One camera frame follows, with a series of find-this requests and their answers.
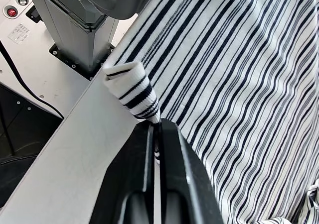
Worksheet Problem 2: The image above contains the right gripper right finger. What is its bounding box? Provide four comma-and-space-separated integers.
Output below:
159, 118, 224, 224

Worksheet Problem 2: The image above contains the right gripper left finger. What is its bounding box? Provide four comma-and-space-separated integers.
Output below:
89, 121, 156, 224

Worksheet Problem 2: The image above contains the black white striped T-shirt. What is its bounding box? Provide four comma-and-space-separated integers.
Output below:
102, 0, 319, 224

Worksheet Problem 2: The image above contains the robot body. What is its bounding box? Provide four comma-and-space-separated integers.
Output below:
0, 0, 152, 118

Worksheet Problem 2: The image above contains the black cable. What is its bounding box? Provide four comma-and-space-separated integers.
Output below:
0, 41, 65, 119

